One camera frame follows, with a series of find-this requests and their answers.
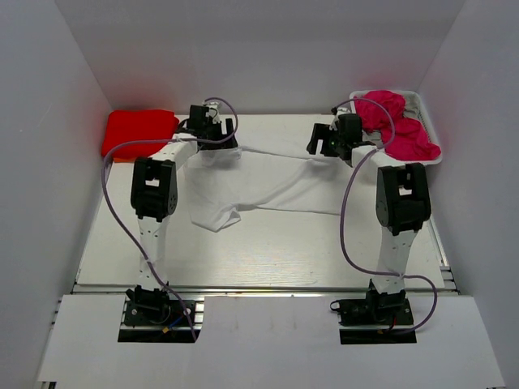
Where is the white t shirt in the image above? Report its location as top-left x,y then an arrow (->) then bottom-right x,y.
183,148 -> 349,232

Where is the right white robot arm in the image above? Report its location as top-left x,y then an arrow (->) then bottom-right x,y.
307,113 -> 431,323

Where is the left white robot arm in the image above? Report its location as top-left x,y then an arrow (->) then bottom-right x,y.
131,97 -> 238,289

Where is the magenta t shirt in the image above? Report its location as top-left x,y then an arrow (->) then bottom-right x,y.
354,90 -> 441,161

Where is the grey garment in basket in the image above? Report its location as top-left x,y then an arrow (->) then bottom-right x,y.
364,96 -> 418,147

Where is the white plastic basket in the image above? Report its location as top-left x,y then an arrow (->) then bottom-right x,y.
350,91 -> 442,165

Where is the folded red t shirt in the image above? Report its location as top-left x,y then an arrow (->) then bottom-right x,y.
101,109 -> 179,160

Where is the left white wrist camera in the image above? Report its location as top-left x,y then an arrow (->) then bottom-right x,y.
204,102 -> 221,124

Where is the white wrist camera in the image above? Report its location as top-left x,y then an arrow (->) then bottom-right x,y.
331,106 -> 352,118
204,102 -> 221,124

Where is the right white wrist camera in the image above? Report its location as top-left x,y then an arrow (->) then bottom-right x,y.
331,106 -> 352,118

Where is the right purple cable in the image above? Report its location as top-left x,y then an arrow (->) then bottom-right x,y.
330,97 -> 439,336

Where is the purple cable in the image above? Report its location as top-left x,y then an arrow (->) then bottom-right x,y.
330,97 -> 439,336
100,96 -> 238,341

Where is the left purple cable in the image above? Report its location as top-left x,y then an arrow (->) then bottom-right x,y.
100,96 -> 238,341

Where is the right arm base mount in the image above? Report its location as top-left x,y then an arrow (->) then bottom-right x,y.
329,284 -> 417,345

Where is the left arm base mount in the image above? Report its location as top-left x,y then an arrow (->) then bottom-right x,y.
118,285 -> 202,344

